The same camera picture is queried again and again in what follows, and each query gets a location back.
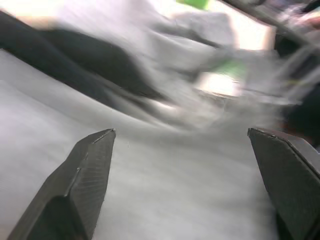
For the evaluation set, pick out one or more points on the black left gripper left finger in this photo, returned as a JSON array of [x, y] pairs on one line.
[[82, 185]]

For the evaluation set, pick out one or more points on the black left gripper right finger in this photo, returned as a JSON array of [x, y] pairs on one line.
[[292, 180]]

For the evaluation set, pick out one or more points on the grey zip jacket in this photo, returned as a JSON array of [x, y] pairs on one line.
[[140, 140]]

